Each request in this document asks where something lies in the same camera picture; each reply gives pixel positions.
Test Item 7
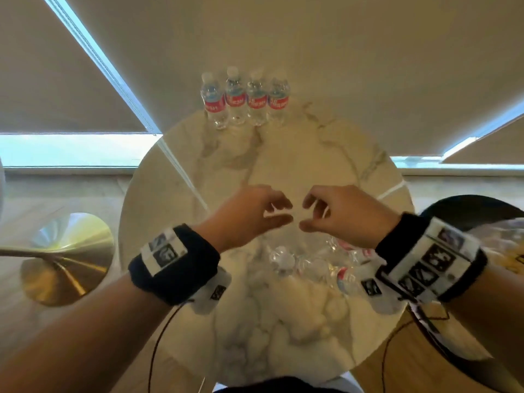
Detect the person's left hand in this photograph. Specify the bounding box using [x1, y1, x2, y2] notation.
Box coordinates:
[196, 185, 294, 254]

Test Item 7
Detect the person's left forearm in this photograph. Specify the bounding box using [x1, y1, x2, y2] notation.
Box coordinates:
[0, 272, 174, 393]

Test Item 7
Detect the red label water bottle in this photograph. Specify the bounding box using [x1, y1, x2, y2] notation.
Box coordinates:
[200, 72, 229, 130]
[327, 236, 375, 263]
[296, 254, 334, 284]
[246, 69, 269, 127]
[267, 71, 291, 124]
[268, 245, 298, 277]
[327, 266, 366, 296]
[224, 66, 249, 126]

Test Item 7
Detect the clear plastic bag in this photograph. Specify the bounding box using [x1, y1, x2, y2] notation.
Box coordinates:
[467, 218, 524, 276]

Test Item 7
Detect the beige roller blind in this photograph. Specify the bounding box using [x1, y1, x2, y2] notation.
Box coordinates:
[65, 0, 524, 157]
[441, 117, 524, 165]
[0, 0, 161, 134]

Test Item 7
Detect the person's right forearm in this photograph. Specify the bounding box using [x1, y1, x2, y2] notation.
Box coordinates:
[444, 262, 524, 373]

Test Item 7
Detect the person's right hand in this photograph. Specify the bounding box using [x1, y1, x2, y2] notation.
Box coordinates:
[299, 184, 400, 249]

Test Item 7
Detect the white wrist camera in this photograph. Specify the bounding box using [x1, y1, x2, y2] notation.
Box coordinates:
[189, 266, 233, 316]
[355, 258, 411, 315]

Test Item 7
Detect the black wristband with marker tags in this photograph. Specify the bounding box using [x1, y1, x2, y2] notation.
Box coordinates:
[374, 213, 489, 304]
[128, 224, 222, 306]

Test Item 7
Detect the black round chair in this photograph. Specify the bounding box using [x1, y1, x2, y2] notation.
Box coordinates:
[419, 195, 524, 234]

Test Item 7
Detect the gold pedestal base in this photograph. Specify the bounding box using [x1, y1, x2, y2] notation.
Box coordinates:
[0, 212, 115, 307]

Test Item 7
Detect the thin black cable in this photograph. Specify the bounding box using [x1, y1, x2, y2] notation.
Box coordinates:
[382, 317, 414, 393]
[148, 299, 195, 393]

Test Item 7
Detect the black and white strap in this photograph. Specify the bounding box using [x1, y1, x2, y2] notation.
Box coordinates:
[407, 300, 455, 361]

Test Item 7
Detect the person's dark clothing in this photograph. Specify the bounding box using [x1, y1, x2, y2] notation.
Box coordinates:
[213, 376, 349, 393]

